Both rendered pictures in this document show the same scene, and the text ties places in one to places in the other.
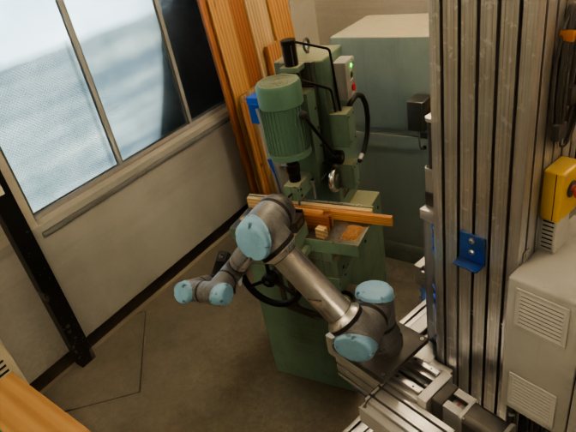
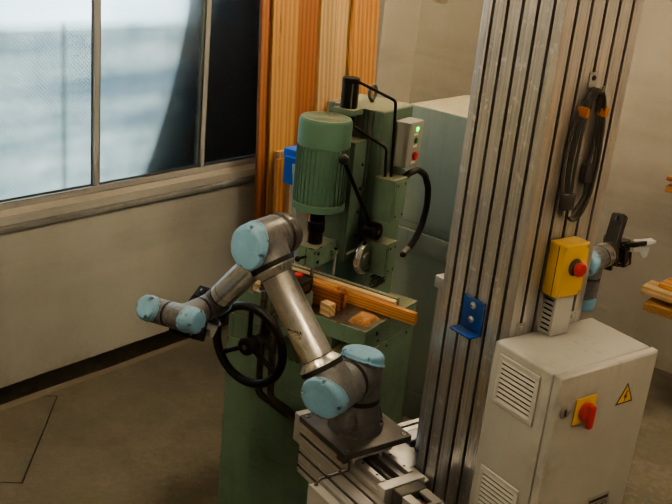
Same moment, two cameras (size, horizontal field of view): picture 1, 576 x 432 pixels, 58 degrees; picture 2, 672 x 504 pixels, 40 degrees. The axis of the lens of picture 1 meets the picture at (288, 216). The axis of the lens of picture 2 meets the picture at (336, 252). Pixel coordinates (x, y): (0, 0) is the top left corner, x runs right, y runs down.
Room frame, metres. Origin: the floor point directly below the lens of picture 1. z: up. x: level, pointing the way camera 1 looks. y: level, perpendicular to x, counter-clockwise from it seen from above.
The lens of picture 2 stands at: (-1.00, -0.05, 2.13)
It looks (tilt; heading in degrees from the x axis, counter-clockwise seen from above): 20 degrees down; 358
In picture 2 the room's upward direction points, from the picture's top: 6 degrees clockwise
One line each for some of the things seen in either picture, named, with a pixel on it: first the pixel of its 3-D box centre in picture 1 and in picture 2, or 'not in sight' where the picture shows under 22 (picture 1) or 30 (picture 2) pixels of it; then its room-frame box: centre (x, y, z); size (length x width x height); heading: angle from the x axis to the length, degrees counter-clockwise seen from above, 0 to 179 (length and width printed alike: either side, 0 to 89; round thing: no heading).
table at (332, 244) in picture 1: (297, 234); (297, 308); (1.85, -0.02, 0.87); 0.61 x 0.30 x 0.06; 58
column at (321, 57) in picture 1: (319, 132); (360, 200); (2.20, -0.21, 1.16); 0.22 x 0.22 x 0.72; 58
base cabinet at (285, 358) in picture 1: (327, 291); (315, 414); (2.06, -0.12, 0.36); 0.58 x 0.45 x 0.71; 148
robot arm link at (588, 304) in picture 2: not in sight; (580, 289); (1.62, -0.88, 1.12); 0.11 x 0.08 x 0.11; 49
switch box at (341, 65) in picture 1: (345, 78); (407, 142); (2.15, -0.35, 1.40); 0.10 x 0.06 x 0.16; 148
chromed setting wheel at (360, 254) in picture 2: (335, 178); (364, 257); (2.00, -0.23, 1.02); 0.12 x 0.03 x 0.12; 148
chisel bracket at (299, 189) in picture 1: (299, 187); (317, 253); (1.97, -0.07, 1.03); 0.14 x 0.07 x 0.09; 148
